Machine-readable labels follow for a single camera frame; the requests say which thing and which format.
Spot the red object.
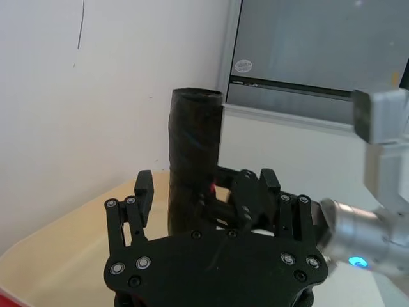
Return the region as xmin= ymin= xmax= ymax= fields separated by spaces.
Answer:
xmin=0 ymin=277 xmax=26 ymax=307

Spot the black cardboard tube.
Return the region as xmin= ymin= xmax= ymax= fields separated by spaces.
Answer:
xmin=167 ymin=87 xmax=224 ymax=236

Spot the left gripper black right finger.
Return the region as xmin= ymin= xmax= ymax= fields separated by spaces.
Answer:
xmin=259 ymin=168 xmax=316 ymax=244

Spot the round white sticker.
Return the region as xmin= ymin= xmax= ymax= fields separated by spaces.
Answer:
xmin=235 ymin=59 xmax=256 ymax=74

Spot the grey framed window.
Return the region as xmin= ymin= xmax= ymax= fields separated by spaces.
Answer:
xmin=218 ymin=0 xmax=409 ymax=136

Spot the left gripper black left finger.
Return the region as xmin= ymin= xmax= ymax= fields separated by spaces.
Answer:
xmin=104 ymin=170 xmax=156 ymax=254

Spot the cream rounded tub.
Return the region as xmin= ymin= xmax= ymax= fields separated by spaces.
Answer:
xmin=0 ymin=170 xmax=173 ymax=307

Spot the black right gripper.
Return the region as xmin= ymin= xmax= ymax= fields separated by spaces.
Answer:
xmin=203 ymin=165 xmax=281 ymax=232

